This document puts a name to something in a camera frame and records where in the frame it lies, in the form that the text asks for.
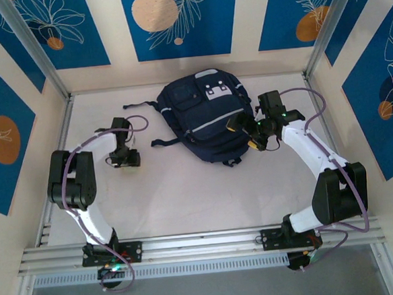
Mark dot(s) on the aluminium table side rail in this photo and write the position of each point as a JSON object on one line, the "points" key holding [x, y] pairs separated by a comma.
{"points": [[319, 112], [60, 130]]}

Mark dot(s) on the aluminium cross rail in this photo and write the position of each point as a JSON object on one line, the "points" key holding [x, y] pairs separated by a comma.
{"points": [[203, 245]]}

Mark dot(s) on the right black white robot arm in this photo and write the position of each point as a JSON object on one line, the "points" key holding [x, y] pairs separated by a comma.
{"points": [[341, 194]]}

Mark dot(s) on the black base electronics box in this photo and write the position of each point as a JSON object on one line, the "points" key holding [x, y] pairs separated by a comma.
{"points": [[109, 273], [300, 261]]}

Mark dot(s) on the navy blue backpack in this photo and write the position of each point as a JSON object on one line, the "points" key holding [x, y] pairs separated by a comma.
{"points": [[204, 120]]}

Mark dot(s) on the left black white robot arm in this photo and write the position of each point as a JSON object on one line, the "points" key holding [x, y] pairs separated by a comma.
{"points": [[71, 183]]}

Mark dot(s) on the aluminium frame post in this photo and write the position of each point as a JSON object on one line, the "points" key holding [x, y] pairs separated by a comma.
{"points": [[30, 44], [333, 23]]}

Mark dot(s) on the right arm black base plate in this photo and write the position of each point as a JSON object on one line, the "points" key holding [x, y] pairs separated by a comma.
{"points": [[272, 238]]}

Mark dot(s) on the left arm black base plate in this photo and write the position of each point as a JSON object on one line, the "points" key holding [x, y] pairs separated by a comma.
{"points": [[134, 251]]}

